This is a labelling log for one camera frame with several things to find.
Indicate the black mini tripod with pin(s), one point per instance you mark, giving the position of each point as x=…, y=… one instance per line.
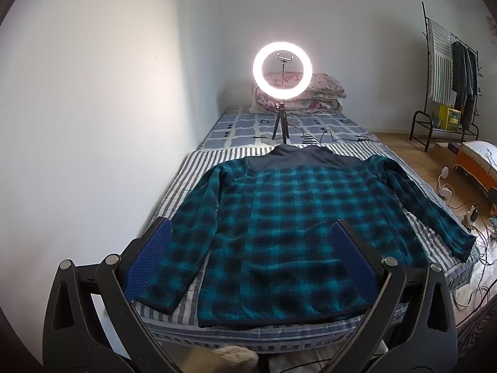
x=280, y=118

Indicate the black metal clothes rack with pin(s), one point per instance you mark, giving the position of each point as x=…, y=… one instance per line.
x=421, y=111

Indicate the grey white striped quilt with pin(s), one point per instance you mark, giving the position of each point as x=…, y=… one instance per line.
x=202, y=163

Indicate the orange stool with white cushion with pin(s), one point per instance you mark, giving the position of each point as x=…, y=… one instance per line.
x=471, y=167

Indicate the white power strip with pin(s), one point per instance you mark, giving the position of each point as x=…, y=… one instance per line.
x=445, y=192

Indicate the striped hanging towel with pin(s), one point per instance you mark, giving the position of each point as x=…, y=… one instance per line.
x=440, y=62

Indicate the dark hanging clothes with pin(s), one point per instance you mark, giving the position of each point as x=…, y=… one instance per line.
x=462, y=74

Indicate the yellow box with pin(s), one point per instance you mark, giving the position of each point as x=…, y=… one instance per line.
x=450, y=118

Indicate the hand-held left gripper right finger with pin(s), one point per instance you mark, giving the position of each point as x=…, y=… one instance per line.
x=355, y=260

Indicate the phone clamp holder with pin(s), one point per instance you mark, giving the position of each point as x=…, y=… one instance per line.
x=284, y=59

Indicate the teal plaid fleece jacket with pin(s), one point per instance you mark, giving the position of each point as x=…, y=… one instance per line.
x=279, y=221

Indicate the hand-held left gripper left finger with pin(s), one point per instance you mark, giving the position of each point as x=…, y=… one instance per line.
x=149, y=256

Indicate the beige fuzzy object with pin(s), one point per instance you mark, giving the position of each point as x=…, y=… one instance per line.
x=233, y=359

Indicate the blue checked bed sheet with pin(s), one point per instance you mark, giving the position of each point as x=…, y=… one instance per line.
x=240, y=128

